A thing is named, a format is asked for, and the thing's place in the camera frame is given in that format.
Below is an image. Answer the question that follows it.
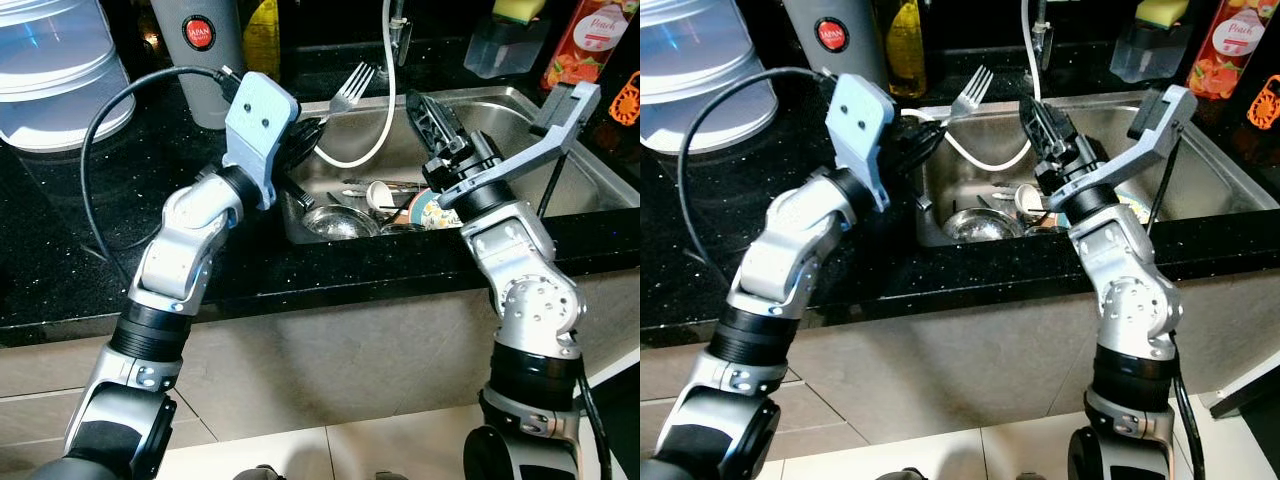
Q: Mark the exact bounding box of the red peach dish soap bottle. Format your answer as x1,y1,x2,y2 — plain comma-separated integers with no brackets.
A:
1185,0,1280,101
540,0,641,92

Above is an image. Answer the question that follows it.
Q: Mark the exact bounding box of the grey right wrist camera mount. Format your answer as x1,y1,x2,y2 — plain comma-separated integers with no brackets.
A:
437,82,602,207
1045,85,1199,212

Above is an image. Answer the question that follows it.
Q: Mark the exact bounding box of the white ceramic cup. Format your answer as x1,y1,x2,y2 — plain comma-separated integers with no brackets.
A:
1012,183,1047,222
364,179,402,217

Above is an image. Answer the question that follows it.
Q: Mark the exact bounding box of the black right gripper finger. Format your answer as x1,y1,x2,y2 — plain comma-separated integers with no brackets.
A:
436,103,471,153
1048,106,1081,155
405,90,453,159
1018,95,1063,161

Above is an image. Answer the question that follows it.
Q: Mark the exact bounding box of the yellow green sponge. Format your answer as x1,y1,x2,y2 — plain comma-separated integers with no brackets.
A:
1134,0,1192,30
489,0,547,27

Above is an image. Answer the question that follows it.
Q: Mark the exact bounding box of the yellow oil bottle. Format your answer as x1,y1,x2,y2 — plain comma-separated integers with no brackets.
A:
242,0,282,83
884,0,930,99

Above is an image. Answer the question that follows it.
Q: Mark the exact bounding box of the white flexible hose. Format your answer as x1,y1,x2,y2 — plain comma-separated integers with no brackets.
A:
900,0,1042,174
314,0,400,170

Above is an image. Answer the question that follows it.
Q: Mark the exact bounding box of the orange plastic scrubber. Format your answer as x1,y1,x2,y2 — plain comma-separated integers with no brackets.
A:
607,71,641,127
1246,74,1280,132

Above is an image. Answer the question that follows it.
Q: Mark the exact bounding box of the silver metal fork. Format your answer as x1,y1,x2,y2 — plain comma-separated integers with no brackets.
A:
312,62,377,128
926,65,995,129

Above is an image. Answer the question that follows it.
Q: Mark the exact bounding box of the metal sink faucet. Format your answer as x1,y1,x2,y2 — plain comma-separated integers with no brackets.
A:
1029,0,1057,72
388,0,414,68

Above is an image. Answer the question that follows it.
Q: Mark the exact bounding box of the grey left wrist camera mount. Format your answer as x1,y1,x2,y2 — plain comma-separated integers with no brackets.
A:
827,72,897,214
222,72,302,212

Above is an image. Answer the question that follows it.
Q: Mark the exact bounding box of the clear plastic water jug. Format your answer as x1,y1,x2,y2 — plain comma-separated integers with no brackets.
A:
640,0,780,155
0,0,137,154

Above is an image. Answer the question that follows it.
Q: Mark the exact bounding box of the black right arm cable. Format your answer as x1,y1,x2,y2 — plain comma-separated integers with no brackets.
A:
533,150,617,480
1146,125,1208,480

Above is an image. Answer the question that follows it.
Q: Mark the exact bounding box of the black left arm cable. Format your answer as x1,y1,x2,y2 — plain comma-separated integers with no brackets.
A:
80,65,242,263
678,66,837,289

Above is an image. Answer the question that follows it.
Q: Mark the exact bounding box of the clear plastic sponge holder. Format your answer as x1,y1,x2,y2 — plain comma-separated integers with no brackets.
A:
464,14,552,82
1109,18,1194,85

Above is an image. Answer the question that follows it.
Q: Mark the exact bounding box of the grey bottle with red label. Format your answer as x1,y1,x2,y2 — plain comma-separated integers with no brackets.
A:
149,0,247,132
782,0,887,89

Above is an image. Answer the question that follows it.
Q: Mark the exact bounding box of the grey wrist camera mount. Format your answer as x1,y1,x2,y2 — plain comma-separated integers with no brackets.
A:
827,72,897,214
437,82,602,207
1045,85,1199,212
222,72,302,212

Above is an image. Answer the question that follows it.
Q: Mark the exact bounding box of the stainless steel sink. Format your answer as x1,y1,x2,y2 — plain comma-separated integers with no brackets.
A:
279,85,641,247
914,90,1280,249

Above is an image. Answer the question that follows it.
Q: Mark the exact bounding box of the stainless steel bowl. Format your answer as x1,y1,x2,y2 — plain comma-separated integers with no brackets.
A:
941,207,1012,244
302,204,382,242

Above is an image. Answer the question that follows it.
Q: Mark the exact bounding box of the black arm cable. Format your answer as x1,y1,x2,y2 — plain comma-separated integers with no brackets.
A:
80,65,242,263
533,150,617,480
1146,125,1208,480
678,66,837,289

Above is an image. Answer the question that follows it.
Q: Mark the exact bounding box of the colourful patterned plate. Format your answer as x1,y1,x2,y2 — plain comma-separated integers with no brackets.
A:
404,190,464,232
1122,195,1163,227

